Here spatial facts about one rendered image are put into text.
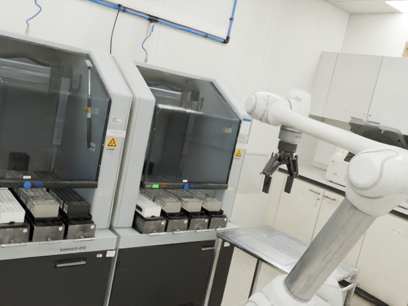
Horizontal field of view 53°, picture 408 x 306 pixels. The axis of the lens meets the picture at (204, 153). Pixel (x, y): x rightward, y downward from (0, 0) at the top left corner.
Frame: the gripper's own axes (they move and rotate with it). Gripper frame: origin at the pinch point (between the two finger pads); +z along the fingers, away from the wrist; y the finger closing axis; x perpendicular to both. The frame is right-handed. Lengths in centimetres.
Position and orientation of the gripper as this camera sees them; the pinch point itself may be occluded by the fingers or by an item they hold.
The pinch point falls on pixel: (277, 190)
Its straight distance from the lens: 170.3
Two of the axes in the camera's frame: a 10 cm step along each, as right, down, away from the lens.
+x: -6.0, -2.5, 7.6
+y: 7.7, 0.6, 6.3
